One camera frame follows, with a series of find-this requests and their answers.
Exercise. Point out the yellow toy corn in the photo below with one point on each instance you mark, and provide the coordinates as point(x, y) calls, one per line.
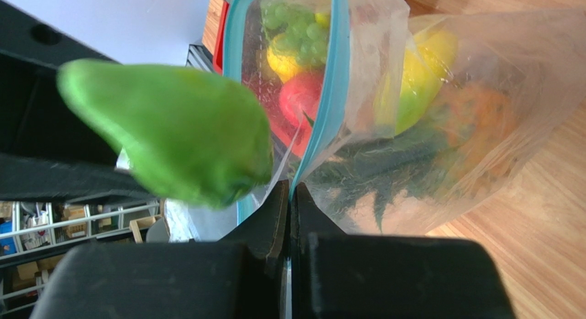
point(424, 72)

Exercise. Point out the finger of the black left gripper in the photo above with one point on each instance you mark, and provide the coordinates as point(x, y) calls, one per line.
point(47, 153)

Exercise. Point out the green toy cucumber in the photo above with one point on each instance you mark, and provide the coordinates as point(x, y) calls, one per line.
point(189, 134)

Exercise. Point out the green toy grapes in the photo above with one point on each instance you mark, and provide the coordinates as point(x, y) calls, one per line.
point(293, 31)

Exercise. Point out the orange toy pineapple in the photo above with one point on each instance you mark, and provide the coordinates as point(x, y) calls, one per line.
point(434, 170)

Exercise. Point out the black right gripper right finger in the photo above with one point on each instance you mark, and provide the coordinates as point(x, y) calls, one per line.
point(340, 275)

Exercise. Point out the red toy strawberry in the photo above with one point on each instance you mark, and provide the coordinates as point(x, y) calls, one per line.
point(300, 96)

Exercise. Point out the clear zip top bag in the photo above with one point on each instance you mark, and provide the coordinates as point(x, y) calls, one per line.
point(535, 57)

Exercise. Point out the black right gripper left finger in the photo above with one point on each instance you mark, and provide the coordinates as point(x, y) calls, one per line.
point(235, 277)

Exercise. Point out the yellow toy lemon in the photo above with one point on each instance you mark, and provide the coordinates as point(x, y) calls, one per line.
point(281, 61)

